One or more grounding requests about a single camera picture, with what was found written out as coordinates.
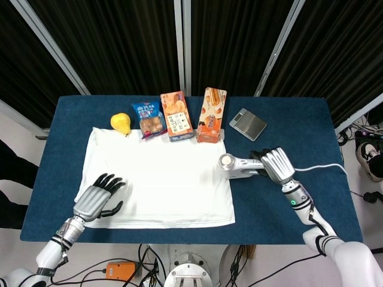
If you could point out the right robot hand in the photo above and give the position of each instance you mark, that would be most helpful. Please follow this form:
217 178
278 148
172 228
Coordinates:
278 166

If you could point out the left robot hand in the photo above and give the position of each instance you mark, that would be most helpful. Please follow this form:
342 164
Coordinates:
91 201

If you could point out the silver handheld device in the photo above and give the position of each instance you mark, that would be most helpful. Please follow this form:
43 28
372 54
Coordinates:
236 167

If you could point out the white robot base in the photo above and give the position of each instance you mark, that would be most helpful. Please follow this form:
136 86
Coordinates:
188 269

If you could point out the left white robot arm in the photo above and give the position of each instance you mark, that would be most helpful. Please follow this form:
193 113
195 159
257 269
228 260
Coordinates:
48 257

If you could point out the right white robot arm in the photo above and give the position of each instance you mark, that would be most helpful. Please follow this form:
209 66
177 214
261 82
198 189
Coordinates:
350 257

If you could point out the white cloth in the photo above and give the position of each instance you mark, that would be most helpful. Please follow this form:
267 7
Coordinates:
155 191

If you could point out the blue table cover cloth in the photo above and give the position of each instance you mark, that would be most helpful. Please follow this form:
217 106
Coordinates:
269 209

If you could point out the silver kitchen scale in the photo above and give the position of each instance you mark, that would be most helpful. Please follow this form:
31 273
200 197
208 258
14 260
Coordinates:
249 125

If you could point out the person in black clothes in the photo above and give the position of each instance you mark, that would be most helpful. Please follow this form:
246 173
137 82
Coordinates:
12 179

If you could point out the orange egg roll box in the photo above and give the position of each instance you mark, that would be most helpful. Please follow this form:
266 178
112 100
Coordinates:
211 116

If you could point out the yellow pear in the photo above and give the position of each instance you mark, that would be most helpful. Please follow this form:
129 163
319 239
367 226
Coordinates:
119 122

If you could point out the black and white shoe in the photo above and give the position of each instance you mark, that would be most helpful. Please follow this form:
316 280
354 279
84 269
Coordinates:
369 158

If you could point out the blue snack bag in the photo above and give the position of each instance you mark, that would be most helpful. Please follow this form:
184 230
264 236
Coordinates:
148 119

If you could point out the orange and blue biscuit box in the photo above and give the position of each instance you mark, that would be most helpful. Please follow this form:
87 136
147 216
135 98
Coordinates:
176 119

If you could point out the black curtain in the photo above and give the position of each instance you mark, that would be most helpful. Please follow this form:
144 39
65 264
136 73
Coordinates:
125 45

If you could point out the grey metal frame post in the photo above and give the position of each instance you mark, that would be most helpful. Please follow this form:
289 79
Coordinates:
279 45
359 115
182 45
21 118
51 45

